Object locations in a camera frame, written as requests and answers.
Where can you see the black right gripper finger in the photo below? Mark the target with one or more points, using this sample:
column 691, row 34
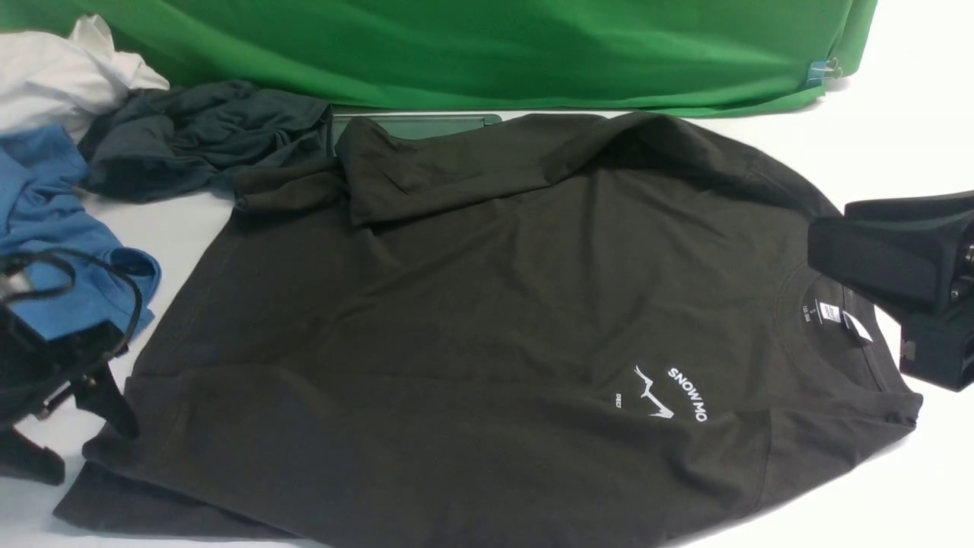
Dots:
column 940, row 208
column 906, row 267

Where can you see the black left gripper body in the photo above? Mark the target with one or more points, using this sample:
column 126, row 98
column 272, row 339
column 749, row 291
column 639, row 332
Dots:
column 37, row 373

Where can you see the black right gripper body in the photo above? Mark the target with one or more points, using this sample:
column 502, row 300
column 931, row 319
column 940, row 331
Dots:
column 938, row 347

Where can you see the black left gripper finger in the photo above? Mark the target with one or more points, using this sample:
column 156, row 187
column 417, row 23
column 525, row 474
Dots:
column 21, row 459
column 97, row 393

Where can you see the dark gray long-sleeve shirt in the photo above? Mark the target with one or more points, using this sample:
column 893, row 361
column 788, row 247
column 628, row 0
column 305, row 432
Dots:
column 556, row 331

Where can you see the blue crumpled shirt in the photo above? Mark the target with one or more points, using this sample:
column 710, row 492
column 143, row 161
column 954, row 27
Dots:
column 40, row 171

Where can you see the dark teal crumpled shirt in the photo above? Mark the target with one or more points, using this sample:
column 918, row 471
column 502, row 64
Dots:
column 163, row 144

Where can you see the white crumpled shirt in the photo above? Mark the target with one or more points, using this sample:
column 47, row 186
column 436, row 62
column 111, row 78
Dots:
column 49, row 80

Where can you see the blue binder clip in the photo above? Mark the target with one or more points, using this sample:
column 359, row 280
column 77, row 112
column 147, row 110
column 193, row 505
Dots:
column 822, row 71

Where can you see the dark green flat tray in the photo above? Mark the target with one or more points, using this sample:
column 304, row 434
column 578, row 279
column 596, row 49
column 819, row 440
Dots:
column 414, row 126

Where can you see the green backdrop cloth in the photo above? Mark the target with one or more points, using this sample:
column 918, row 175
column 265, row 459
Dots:
column 698, row 59

